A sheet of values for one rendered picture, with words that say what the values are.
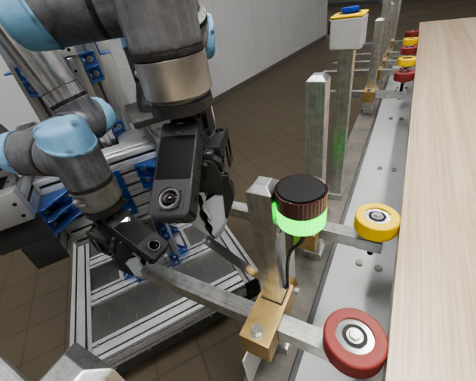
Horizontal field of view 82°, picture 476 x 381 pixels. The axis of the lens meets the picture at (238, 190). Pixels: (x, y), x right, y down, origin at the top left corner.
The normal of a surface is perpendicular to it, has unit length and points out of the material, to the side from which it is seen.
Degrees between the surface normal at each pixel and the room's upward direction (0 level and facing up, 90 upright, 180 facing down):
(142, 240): 33
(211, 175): 90
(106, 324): 0
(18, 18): 88
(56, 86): 79
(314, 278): 0
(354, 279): 0
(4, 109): 90
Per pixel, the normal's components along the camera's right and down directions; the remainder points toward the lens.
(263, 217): -0.47, 0.58
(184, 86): 0.39, 0.50
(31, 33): 0.14, 0.87
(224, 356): -0.14, -0.80
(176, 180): -0.18, -0.35
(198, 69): 0.80, 0.26
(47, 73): 0.41, 0.30
